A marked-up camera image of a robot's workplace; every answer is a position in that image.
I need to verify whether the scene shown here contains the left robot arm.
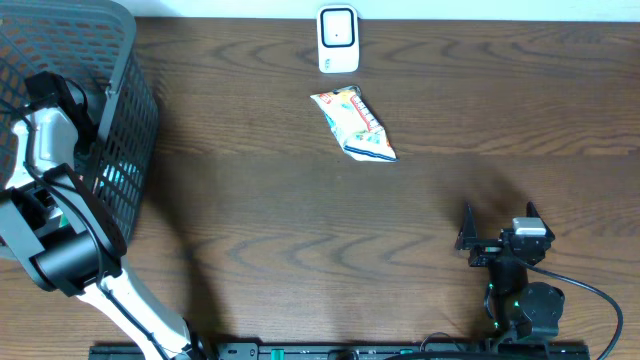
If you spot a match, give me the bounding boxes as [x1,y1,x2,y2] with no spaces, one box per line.
[1,71,212,359]

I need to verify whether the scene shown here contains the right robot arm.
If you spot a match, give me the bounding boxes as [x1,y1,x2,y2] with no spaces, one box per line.
[455,202,565,342]

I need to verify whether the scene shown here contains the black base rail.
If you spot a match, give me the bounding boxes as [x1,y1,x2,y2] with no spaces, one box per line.
[89,341,591,360]

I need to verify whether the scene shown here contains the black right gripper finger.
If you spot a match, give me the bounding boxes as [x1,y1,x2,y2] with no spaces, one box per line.
[455,203,479,250]
[525,201,555,240]

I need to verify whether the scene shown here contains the dark grey plastic basket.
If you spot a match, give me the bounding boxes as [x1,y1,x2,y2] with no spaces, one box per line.
[1,0,159,240]

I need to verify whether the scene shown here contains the yellow snack bag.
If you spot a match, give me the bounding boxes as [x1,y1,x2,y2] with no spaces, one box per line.
[310,85,397,163]

